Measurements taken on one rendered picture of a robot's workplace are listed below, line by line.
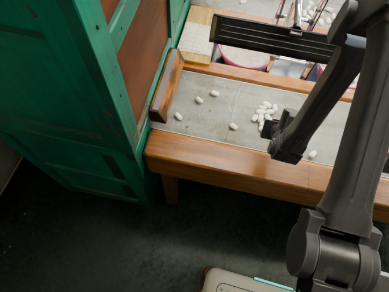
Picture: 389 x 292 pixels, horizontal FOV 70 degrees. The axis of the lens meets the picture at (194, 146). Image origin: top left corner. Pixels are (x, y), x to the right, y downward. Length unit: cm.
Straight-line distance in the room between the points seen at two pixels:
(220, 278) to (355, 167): 105
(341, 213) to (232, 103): 78
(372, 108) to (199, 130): 72
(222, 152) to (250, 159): 10
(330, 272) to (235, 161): 62
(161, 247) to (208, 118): 87
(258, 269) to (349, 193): 132
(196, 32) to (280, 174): 71
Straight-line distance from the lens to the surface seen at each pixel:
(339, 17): 56
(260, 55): 133
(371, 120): 44
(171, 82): 104
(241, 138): 106
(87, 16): 51
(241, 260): 170
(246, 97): 116
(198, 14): 140
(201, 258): 167
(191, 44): 126
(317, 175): 106
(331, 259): 44
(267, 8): 155
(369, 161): 44
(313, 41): 90
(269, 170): 100
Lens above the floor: 166
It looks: 65 degrees down
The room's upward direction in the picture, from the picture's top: 5 degrees clockwise
